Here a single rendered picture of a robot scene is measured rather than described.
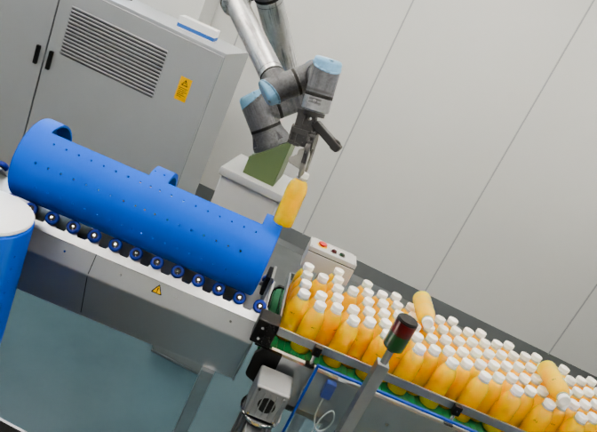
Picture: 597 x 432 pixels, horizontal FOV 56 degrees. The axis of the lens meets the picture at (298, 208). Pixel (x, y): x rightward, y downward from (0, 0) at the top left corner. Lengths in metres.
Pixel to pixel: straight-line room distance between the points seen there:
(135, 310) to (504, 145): 3.34
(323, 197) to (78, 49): 2.21
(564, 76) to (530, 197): 0.94
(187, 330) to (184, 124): 1.81
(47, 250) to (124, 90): 1.84
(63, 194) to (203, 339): 0.67
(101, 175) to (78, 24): 2.03
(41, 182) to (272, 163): 1.08
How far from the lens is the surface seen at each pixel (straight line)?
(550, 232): 4.90
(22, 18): 4.04
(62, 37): 3.90
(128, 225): 1.90
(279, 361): 1.89
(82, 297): 2.12
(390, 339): 1.66
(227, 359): 2.08
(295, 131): 1.78
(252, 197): 2.63
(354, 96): 4.58
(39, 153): 1.97
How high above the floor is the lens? 1.93
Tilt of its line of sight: 19 degrees down
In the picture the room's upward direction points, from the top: 25 degrees clockwise
